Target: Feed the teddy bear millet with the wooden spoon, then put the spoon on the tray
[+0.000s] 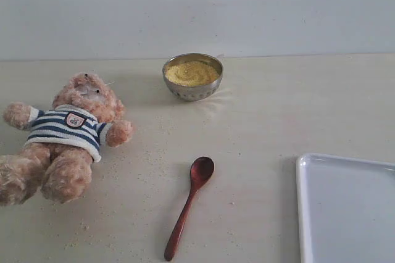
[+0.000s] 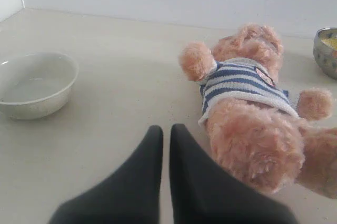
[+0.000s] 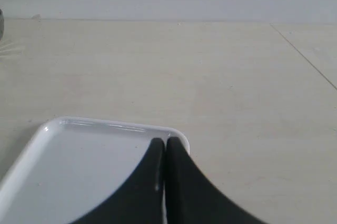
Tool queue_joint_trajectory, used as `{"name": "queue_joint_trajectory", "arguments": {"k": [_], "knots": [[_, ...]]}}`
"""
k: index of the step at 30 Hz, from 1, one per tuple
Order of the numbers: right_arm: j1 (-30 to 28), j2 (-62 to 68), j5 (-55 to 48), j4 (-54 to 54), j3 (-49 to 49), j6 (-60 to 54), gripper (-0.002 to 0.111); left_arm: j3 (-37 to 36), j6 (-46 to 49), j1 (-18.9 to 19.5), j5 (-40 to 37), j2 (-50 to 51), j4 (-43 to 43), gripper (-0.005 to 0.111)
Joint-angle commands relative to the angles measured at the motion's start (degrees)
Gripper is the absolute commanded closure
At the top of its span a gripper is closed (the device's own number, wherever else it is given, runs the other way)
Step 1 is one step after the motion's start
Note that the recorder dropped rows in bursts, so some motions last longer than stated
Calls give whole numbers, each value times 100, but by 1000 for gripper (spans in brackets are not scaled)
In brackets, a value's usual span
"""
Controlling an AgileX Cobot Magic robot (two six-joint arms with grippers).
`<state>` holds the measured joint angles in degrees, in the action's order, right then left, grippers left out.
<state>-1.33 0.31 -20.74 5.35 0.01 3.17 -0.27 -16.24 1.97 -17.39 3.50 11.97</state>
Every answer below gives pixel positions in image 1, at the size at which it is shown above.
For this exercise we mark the dark red wooden spoon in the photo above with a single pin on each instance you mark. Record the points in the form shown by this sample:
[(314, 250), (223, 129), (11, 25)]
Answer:
[(200, 172)]

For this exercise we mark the beige teddy bear striped sweater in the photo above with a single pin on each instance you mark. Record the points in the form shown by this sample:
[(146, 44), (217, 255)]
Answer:
[(63, 142)]

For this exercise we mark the steel bowl of yellow grain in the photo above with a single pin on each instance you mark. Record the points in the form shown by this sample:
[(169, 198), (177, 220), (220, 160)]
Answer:
[(193, 76)]

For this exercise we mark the white rectangular tray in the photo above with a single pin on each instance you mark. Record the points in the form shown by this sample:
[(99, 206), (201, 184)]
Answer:
[(345, 209)]

